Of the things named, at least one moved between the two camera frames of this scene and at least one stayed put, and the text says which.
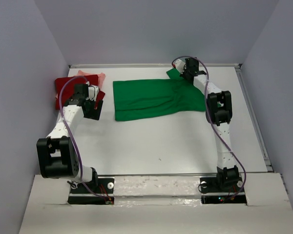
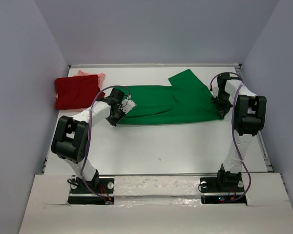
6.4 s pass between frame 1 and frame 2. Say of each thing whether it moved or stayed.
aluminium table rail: stayed
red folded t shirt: stayed
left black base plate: stayed
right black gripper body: moved
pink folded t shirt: stayed
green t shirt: moved
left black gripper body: moved
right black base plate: stayed
